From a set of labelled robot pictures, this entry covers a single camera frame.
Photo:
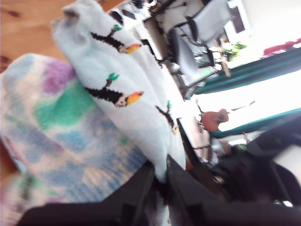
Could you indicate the light blue toucan sock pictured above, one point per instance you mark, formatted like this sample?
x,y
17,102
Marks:
x,y
131,70

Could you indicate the green house plant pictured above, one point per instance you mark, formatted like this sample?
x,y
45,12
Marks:
x,y
235,47

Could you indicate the teal fabric band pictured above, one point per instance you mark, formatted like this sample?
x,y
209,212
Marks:
x,y
258,68
235,131

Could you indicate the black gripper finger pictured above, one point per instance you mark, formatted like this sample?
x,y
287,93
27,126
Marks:
x,y
185,202
131,202
189,150

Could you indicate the grey office chair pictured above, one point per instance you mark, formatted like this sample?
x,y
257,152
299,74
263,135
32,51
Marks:
x,y
183,51

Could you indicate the pastel tie-dye sock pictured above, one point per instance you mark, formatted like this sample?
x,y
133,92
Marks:
x,y
58,117

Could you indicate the red cloth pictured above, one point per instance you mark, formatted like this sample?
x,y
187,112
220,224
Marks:
x,y
282,48

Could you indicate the small brown guitar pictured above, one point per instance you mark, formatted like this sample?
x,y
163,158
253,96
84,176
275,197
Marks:
x,y
211,120

